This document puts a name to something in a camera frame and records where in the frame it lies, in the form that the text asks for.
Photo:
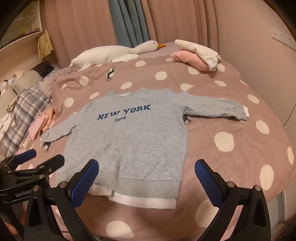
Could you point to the grey-blue printed sweatshirt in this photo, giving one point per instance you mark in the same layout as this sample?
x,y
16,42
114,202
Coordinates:
x,y
129,139

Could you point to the teal curtain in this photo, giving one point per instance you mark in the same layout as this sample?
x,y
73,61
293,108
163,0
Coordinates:
x,y
124,20

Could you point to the white shelf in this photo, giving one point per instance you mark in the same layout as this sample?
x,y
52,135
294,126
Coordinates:
x,y
23,38

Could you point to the pink curtain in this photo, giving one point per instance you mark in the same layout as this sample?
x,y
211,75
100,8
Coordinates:
x,y
81,27

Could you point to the beige tassel fringe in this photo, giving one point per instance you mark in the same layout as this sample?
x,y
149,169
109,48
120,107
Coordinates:
x,y
45,45

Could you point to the pink polka dot bedspread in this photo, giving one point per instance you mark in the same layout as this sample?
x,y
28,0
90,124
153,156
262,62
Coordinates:
x,y
203,129

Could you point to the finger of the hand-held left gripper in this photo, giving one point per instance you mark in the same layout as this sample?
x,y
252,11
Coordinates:
x,y
25,155
52,162

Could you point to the pile of pink orange clothes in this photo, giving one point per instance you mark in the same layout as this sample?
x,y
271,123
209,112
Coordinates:
x,y
40,125

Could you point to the grey pillow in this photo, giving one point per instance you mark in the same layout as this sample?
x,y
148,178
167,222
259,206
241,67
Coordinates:
x,y
26,80

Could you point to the plaid blanket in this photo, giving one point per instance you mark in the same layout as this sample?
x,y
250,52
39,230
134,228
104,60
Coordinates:
x,y
27,104

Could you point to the pink folded garment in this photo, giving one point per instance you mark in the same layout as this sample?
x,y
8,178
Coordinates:
x,y
189,58

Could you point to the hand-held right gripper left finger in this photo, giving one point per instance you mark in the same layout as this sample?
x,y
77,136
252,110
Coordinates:
x,y
84,183

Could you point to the white wall socket strip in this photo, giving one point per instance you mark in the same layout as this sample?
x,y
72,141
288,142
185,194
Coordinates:
x,y
282,37

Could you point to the white goose plush toy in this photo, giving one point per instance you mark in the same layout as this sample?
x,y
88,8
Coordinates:
x,y
104,54

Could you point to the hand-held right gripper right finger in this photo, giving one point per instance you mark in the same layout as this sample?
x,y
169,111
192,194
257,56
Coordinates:
x,y
207,183

